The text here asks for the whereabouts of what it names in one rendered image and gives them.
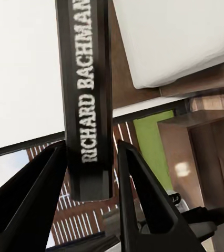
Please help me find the hardback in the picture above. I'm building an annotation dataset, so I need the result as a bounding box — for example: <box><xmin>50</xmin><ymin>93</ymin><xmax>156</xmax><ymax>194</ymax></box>
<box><xmin>55</xmin><ymin>0</ymin><xmax>115</xmax><ymax>202</ymax></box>

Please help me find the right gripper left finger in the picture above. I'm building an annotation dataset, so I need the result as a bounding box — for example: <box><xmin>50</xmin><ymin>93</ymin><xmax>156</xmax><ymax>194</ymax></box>
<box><xmin>0</xmin><ymin>140</ymin><xmax>67</xmax><ymax>252</ymax></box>

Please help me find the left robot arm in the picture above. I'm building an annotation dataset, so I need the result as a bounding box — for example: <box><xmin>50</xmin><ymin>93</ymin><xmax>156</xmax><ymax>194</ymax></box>
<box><xmin>77</xmin><ymin>190</ymin><xmax>224</xmax><ymax>252</ymax></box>

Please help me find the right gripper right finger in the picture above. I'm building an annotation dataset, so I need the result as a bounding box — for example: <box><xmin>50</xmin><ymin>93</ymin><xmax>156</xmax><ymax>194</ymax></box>
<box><xmin>117</xmin><ymin>140</ymin><xmax>207</xmax><ymax>252</ymax></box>

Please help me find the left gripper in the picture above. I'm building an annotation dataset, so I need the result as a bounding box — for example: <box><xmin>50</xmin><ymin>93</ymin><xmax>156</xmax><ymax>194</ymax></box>
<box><xmin>181</xmin><ymin>206</ymin><xmax>224</xmax><ymax>243</ymax></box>

